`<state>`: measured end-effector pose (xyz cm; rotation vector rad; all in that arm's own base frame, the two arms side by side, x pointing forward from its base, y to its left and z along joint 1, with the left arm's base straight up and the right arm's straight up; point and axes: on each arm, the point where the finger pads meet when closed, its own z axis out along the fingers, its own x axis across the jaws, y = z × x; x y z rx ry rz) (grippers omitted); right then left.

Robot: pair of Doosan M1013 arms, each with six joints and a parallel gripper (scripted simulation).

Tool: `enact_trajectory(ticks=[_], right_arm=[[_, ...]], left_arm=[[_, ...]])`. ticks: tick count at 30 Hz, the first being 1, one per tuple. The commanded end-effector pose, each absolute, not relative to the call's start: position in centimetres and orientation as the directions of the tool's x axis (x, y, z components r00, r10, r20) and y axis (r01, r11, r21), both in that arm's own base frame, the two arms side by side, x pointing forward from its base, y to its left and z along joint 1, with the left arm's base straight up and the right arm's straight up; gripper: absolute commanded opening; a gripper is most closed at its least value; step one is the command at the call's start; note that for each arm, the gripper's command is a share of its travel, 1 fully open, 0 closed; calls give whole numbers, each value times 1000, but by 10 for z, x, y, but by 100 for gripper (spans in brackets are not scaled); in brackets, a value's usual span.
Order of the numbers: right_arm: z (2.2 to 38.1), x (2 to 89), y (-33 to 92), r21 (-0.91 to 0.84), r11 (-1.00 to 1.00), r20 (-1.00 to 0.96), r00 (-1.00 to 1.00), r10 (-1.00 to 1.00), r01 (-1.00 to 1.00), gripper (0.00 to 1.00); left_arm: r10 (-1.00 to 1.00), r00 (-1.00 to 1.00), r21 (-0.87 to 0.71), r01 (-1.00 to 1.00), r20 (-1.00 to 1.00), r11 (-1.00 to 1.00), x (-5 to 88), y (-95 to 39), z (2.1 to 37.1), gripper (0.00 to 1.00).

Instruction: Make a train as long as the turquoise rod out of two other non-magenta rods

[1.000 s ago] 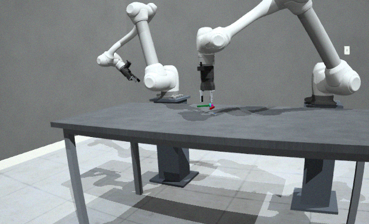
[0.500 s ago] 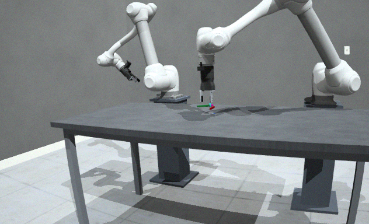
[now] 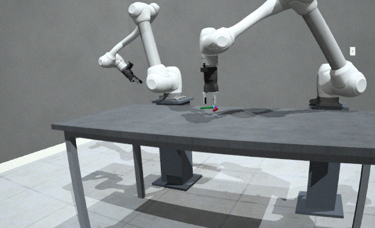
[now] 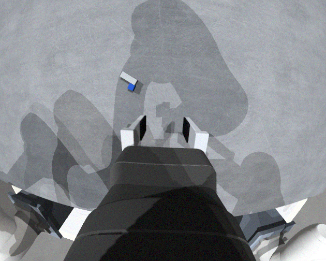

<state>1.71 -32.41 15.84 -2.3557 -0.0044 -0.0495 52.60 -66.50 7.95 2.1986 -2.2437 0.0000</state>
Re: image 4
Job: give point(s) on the small blue cube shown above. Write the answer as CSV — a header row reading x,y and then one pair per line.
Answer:
x,y
131,87

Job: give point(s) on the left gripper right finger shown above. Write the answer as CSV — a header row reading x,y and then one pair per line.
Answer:
x,y
196,138

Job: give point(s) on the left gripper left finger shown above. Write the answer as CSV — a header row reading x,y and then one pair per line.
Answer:
x,y
132,135

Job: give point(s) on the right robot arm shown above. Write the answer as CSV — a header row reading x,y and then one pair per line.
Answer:
x,y
309,244

